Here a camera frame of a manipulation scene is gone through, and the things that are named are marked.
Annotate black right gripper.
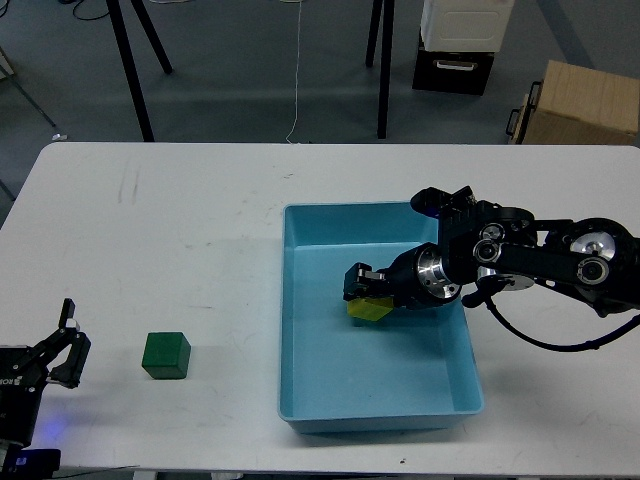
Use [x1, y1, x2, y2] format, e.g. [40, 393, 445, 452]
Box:
[343, 242, 461, 309]

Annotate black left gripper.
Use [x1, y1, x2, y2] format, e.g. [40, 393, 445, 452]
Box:
[1, 298, 91, 400]

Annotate yellow wooden block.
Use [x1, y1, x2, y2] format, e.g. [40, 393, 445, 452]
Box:
[347, 297, 394, 322]

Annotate green wooden block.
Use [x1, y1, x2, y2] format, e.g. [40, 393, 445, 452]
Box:
[141, 332, 191, 380]

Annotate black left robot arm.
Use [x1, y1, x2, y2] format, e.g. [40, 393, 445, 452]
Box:
[1, 298, 91, 465]

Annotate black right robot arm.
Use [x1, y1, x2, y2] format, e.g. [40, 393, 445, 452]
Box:
[343, 187, 639, 317]

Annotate light blue plastic box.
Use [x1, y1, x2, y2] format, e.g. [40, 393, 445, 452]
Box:
[279, 202, 484, 433]

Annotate white storage box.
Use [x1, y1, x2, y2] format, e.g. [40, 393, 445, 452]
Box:
[420, 0, 515, 53]

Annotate cardboard box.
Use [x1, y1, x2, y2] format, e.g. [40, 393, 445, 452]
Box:
[516, 60, 639, 145]

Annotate black stand right legs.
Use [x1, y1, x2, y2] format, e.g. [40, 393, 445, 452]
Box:
[365, 0, 395, 139]

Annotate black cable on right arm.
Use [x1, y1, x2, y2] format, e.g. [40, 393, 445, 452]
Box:
[460, 284, 640, 353]

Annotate black metal handle frame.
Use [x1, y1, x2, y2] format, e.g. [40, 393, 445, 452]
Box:
[505, 81, 542, 144]

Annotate black crate with handle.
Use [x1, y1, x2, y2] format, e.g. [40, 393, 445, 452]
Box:
[412, 45, 495, 96]

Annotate white hanging cord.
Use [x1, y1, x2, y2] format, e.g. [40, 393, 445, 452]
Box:
[285, 0, 304, 145]

